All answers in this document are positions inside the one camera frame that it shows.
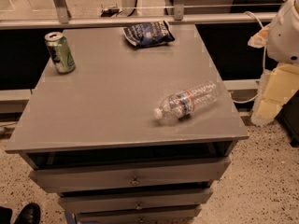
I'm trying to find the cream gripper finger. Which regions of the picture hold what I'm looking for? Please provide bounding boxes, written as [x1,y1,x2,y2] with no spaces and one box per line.
[248,24,270,49]
[251,63,299,127]

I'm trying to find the clear plastic water bottle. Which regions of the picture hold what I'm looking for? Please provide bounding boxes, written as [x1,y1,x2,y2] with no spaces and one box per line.
[153,81,219,120]

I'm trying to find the green soda can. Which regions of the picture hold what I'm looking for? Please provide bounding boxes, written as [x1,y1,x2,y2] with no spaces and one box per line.
[45,32,76,74]

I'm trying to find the blue chip bag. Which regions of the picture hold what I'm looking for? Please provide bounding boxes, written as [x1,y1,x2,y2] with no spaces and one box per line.
[122,21,175,48]

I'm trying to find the small black floor device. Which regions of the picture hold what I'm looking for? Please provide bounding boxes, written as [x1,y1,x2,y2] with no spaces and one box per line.
[101,5,121,17]

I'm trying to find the grey drawer cabinet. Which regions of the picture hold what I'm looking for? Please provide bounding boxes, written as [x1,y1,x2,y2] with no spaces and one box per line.
[7,25,248,224]

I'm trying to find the grey metal railing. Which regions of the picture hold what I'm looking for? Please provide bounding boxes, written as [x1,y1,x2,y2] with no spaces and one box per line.
[0,0,286,30]

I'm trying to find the black leather shoe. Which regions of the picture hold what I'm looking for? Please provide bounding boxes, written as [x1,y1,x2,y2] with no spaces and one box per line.
[13,203,41,224]

